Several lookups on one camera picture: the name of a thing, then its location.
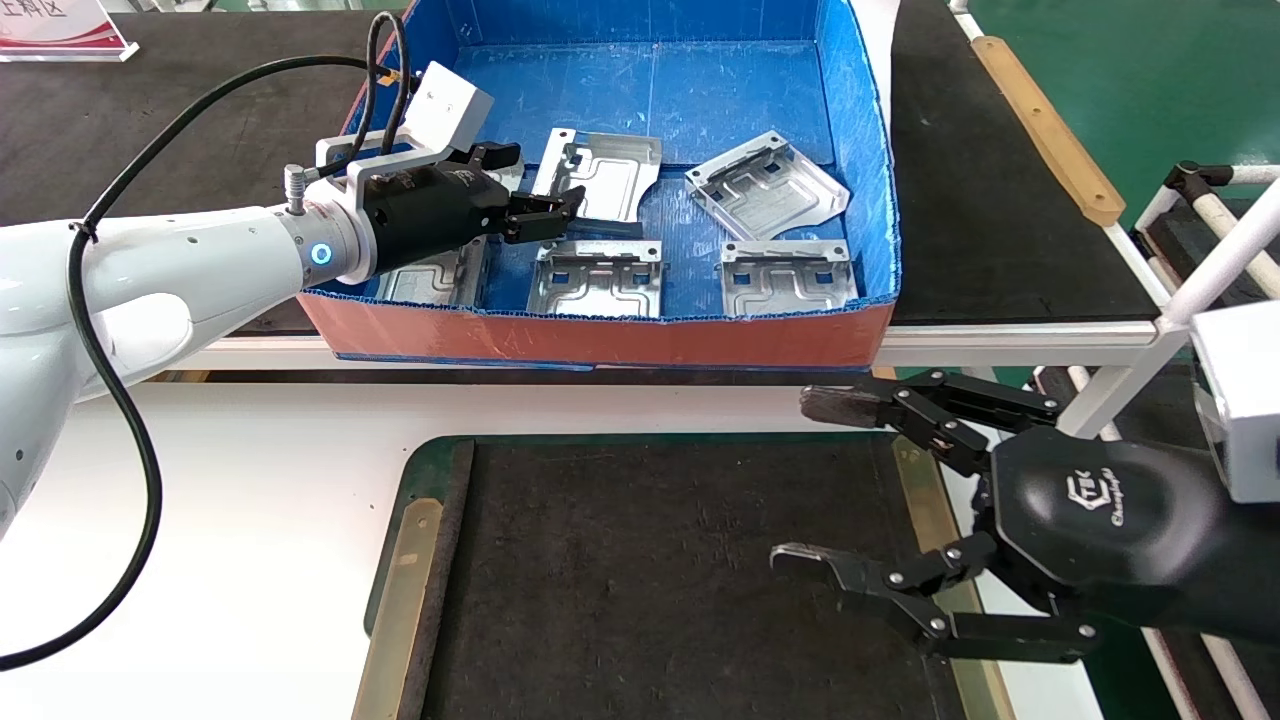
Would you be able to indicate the black pipe joint clamp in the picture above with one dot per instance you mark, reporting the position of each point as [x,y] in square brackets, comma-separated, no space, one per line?
[1195,182]

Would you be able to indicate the small black work mat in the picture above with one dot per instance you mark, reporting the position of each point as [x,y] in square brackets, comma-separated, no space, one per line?
[650,580]

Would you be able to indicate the large black table mat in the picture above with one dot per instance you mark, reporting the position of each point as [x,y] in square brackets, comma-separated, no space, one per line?
[1000,200]

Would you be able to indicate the red white sign board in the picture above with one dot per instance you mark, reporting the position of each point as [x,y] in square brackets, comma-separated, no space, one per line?
[60,25]

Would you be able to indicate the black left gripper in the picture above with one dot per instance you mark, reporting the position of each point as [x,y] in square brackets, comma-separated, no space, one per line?
[430,215]

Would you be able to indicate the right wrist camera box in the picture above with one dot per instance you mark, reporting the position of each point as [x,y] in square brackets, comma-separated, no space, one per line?
[1245,400]

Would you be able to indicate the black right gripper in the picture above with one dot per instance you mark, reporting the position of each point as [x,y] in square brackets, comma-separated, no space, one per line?
[1100,520]

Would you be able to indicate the tan strip beside small mat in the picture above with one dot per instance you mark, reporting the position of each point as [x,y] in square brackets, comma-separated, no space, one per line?
[920,480]
[405,580]

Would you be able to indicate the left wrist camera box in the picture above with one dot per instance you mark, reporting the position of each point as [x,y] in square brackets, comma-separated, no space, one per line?
[450,105]

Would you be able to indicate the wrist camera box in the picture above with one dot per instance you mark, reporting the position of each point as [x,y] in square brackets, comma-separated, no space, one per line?
[450,105]
[1245,400]

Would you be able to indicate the black side cart pad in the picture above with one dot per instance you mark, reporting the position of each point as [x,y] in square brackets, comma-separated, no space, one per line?
[1185,255]

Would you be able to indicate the white table edge rail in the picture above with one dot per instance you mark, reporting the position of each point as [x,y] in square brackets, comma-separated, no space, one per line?
[1000,345]

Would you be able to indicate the white pipe frame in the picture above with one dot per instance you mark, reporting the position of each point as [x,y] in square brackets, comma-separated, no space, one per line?
[1230,248]

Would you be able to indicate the blue corrugated plastic box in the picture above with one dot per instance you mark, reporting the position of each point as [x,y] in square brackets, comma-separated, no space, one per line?
[640,100]

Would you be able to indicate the long tan edge strip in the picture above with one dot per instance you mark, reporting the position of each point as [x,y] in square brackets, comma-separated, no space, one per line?
[1050,130]

